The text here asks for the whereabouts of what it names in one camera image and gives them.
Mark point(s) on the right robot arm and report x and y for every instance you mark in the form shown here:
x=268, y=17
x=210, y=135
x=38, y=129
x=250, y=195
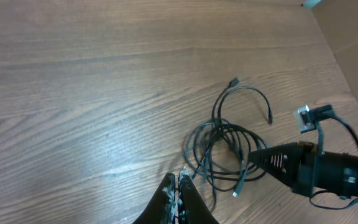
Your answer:
x=304, y=166

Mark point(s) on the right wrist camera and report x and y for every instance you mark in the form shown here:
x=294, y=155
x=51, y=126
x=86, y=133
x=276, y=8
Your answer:
x=308, y=119

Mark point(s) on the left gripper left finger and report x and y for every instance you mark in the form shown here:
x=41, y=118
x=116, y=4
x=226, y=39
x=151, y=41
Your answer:
x=162, y=206

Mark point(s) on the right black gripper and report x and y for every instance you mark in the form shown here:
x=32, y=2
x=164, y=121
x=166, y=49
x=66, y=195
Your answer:
x=297, y=165

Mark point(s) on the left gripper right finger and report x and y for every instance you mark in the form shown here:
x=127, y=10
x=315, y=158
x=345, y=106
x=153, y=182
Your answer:
x=191, y=207

